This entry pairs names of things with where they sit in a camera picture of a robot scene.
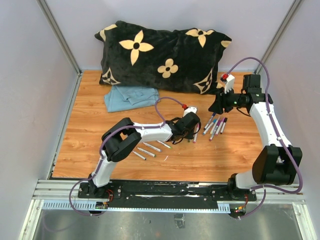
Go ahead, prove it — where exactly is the aluminium frame rail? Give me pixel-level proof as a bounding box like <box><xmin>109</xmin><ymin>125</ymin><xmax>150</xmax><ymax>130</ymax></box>
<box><xmin>36</xmin><ymin>0</ymin><xmax>83</xmax><ymax>75</ymax></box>

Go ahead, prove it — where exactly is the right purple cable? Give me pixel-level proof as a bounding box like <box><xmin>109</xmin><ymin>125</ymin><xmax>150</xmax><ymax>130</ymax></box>
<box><xmin>222</xmin><ymin>56</ymin><xmax>304</xmax><ymax>221</ymax></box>

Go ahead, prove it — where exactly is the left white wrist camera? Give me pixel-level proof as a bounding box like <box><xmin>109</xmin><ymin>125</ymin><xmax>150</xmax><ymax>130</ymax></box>
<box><xmin>183</xmin><ymin>106</ymin><xmax>198</xmax><ymax>117</ymax></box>

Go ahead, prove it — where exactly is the purple capped pen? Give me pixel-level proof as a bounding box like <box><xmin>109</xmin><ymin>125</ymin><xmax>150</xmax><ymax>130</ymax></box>
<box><xmin>209</xmin><ymin>117</ymin><xmax>224</xmax><ymax>141</ymax></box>

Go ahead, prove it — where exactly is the light blue folded cloth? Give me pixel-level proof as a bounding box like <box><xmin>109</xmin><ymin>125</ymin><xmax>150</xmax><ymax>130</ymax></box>
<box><xmin>104</xmin><ymin>85</ymin><xmax>159</xmax><ymax>113</ymax></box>

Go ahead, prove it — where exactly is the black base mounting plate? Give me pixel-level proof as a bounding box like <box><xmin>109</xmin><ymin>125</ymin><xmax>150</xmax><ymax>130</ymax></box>
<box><xmin>77</xmin><ymin>180</ymin><xmax>257</xmax><ymax>211</ymax></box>

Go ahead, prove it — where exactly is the blue capped white marker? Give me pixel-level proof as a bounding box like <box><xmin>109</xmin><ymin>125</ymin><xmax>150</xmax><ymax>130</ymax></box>
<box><xmin>132</xmin><ymin>151</ymin><xmax>147</xmax><ymax>161</ymax></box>

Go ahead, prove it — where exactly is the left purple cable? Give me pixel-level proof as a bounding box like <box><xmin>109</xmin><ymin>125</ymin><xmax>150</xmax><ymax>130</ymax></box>
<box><xmin>68</xmin><ymin>96</ymin><xmax>188</xmax><ymax>217</ymax></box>

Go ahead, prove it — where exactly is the purple cable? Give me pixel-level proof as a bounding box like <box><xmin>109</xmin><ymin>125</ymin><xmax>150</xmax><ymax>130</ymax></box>
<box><xmin>222</xmin><ymin>56</ymin><xmax>304</xmax><ymax>221</ymax></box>
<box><xmin>68</xmin><ymin>96</ymin><xmax>188</xmax><ymax>217</ymax></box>

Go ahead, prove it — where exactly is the green capped white marker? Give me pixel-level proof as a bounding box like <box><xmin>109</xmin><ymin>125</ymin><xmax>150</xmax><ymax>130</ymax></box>
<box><xmin>137</xmin><ymin>147</ymin><xmax>157</xmax><ymax>158</ymax></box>

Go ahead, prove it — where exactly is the sky blue capped marker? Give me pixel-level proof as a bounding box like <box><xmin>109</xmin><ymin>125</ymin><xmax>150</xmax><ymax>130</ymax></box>
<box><xmin>202</xmin><ymin>119</ymin><xmax>217</xmax><ymax>135</ymax></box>

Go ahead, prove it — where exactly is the dark blue tipped pen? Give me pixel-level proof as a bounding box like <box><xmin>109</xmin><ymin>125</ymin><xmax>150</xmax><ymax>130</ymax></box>
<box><xmin>207</xmin><ymin>112</ymin><xmax>216</xmax><ymax>125</ymax></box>

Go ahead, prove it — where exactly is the black floral pillow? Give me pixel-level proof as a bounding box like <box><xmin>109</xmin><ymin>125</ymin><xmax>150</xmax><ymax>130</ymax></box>
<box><xmin>94</xmin><ymin>20</ymin><xmax>232</xmax><ymax>95</ymax></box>

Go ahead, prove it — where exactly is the light blue capped marker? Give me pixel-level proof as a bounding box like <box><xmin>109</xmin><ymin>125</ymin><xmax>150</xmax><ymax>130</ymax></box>
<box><xmin>143</xmin><ymin>142</ymin><xmax>162</xmax><ymax>153</ymax></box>

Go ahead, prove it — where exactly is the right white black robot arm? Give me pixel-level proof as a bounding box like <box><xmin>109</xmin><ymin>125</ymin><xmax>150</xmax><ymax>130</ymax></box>
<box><xmin>208</xmin><ymin>73</ymin><xmax>303</xmax><ymax>200</ymax></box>

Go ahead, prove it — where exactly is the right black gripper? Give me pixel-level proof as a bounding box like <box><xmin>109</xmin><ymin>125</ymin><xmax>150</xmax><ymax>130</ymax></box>
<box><xmin>208</xmin><ymin>86</ymin><xmax>246</xmax><ymax>115</ymax></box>

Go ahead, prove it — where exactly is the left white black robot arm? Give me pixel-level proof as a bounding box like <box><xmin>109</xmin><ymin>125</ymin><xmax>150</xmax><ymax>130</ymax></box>
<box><xmin>88</xmin><ymin>112</ymin><xmax>201</xmax><ymax>198</ymax></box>

